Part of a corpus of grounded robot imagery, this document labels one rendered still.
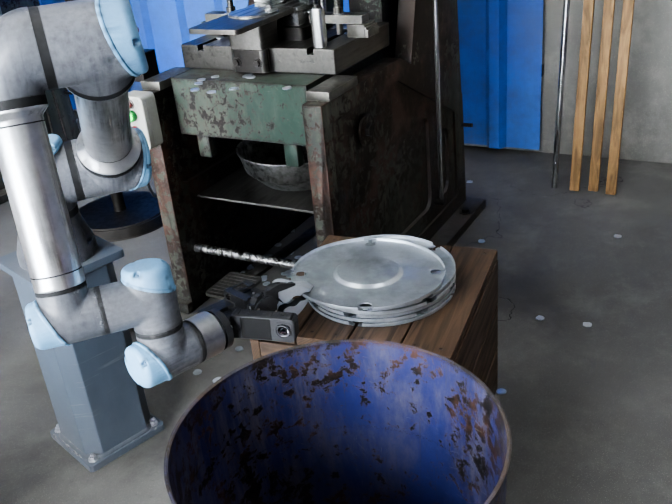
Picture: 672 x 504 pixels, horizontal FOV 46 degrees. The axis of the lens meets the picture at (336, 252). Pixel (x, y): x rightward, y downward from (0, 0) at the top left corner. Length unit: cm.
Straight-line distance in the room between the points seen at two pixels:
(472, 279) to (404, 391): 44
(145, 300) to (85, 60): 36
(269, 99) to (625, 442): 108
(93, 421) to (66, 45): 86
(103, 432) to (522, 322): 105
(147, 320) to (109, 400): 53
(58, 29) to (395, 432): 75
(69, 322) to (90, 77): 36
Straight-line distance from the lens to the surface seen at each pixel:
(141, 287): 123
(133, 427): 182
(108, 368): 172
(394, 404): 121
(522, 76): 310
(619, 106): 277
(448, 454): 121
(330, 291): 145
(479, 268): 161
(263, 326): 134
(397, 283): 146
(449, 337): 140
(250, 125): 196
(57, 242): 122
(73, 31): 119
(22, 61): 119
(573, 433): 176
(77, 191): 158
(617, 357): 199
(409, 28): 220
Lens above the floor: 112
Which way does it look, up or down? 27 degrees down
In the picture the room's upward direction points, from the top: 6 degrees counter-clockwise
